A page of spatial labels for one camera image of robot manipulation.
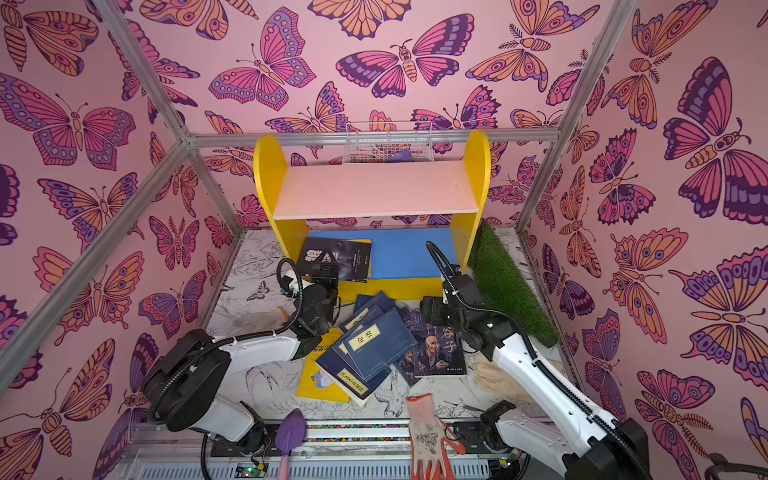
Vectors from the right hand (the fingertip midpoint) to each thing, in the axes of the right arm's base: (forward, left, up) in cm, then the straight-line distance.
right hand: (435, 301), depth 79 cm
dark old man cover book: (-8, -2, -15) cm, 17 cm away
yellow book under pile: (-17, +33, -17) cm, 40 cm away
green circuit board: (-36, +46, -20) cm, 62 cm away
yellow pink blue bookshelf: (+48, +1, -14) cm, 51 cm away
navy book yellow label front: (-7, +15, -12) cm, 21 cm away
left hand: (+11, +27, +6) cm, 29 cm away
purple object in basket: (+43, +9, +16) cm, 47 cm away
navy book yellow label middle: (+1, +21, -12) cm, 25 cm away
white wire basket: (+44, +13, +17) cm, 49 cm away
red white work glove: (-29, +2, -16) cm, 33 cm away
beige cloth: (-14, -17, -18) cm, 28 cm away
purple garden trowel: (-30, +36, -16) cm, 49 cm away
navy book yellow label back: (+8, +15, -13) cm, 22 cm away
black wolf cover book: (+15, +24, 0) cm, 28 cm away
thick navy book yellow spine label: (-15, +24, -15) cm, 32 cm away
